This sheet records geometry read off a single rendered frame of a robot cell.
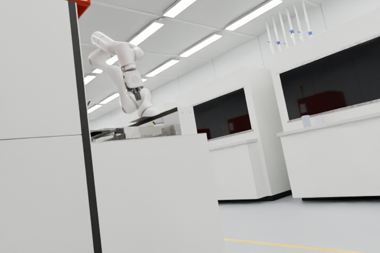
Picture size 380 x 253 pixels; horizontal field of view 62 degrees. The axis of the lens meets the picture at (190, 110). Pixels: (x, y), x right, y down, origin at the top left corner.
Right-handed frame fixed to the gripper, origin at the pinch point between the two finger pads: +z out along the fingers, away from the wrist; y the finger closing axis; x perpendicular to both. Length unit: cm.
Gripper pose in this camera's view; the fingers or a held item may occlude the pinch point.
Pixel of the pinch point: (137, 96)
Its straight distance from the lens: 182.0
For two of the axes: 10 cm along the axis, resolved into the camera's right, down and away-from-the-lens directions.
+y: 7.1, -2.2, 6.7
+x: -6.3, 2.3, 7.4
